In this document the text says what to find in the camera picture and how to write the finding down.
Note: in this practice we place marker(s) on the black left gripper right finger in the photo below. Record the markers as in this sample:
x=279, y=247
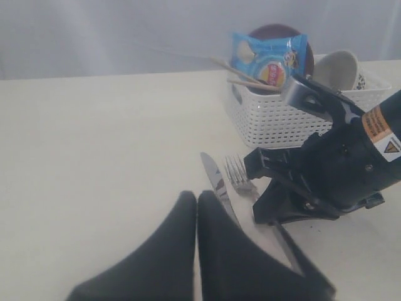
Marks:
x=233, y=267

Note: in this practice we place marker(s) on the silver table knife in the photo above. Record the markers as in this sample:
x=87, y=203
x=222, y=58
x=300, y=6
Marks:
x=216, y=179

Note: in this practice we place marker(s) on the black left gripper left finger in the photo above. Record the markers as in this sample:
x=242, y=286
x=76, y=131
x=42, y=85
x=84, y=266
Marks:
x=161, y=268

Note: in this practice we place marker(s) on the white perforated plastic basket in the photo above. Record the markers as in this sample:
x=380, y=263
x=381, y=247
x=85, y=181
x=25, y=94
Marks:
x=266, y=121

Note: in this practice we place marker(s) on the wooden chopstick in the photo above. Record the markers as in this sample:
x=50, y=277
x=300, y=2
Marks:
x=255, y=85
x=225, y=65

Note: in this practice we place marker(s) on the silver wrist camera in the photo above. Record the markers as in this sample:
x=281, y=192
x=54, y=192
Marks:
x=320, y=101

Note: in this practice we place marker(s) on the white patterned ceramic bowl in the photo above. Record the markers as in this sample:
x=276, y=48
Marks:
x=340, y=70

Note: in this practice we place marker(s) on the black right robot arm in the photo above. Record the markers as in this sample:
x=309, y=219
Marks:
x=382, y=127

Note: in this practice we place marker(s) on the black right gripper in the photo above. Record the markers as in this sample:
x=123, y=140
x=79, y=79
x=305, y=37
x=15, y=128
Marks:
x=329, y=176

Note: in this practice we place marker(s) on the silver fork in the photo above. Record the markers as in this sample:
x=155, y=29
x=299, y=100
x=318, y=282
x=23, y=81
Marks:
x=236, y=174

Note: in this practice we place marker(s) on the blue chips bag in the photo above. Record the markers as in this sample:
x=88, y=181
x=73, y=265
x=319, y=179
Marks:
x=273, y=61

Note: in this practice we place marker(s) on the brown round wooden plate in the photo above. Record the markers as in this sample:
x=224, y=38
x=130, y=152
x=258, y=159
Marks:
x=273, y=31

